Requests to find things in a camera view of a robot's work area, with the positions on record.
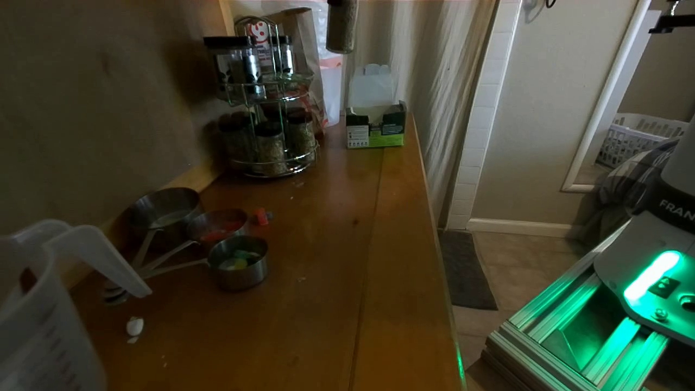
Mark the small red object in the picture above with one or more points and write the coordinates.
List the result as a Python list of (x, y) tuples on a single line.
[(260, 218)]

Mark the translucent white plastic container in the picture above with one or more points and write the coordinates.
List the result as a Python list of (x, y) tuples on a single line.
[(369, 85)]

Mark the white laundry basket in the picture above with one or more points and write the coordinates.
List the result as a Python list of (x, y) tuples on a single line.
[(637, 132)]

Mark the brown paper bag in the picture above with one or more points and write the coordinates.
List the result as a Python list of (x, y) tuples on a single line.
[(304, 43)]

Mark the clear plastic measuring jug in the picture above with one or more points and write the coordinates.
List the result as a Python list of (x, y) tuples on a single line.
[(36, 318)]

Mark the spice jar with dark lid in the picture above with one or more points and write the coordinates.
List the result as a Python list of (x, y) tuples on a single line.
[(301, 131), (268, 144), (284, 57), (236, 136)]

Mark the small white crumpled scrap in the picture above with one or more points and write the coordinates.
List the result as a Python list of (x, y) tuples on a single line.
[(134, 328)]

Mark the dark floor mat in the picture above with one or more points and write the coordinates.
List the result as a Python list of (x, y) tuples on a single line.
[(466, 267)]

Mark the large metal measuring cup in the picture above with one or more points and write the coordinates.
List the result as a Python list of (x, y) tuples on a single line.
[(163, 210)]

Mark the small metal measuring cup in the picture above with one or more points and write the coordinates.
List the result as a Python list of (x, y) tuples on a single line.
[(240, 260)]

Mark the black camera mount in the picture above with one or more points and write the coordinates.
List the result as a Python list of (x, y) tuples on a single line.
[(673, 17)]

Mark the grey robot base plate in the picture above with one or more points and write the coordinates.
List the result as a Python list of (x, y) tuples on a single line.
[(652, 279)]

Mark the green and white box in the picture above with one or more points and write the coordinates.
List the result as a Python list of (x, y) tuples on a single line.
[(376, 131)]

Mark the medium metal measuring cup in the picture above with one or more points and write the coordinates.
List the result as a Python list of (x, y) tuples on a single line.
[(221, 223)]

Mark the grey plaid cloth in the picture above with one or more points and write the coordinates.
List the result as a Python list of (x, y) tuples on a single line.
[(627, 192)]

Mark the aluminium extrusion frame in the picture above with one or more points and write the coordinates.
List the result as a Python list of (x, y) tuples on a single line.
[(566, 332)]

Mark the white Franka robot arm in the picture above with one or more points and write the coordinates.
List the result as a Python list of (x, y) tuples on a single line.
[(677, 186)]

